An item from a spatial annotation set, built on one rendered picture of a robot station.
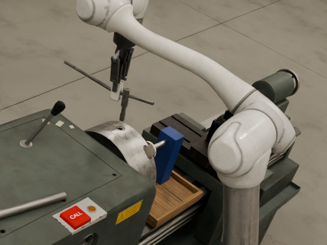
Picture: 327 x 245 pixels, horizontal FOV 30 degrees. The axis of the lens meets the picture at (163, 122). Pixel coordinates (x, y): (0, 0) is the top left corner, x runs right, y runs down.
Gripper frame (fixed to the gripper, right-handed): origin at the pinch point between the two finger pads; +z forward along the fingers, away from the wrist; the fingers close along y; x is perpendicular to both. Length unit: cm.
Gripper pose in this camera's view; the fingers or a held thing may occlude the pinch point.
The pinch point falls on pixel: (117, 89)
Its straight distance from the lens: 201.4
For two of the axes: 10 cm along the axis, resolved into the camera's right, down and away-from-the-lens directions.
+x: 9.1, 3.2, -2.5
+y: -3.6, 3.8, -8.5
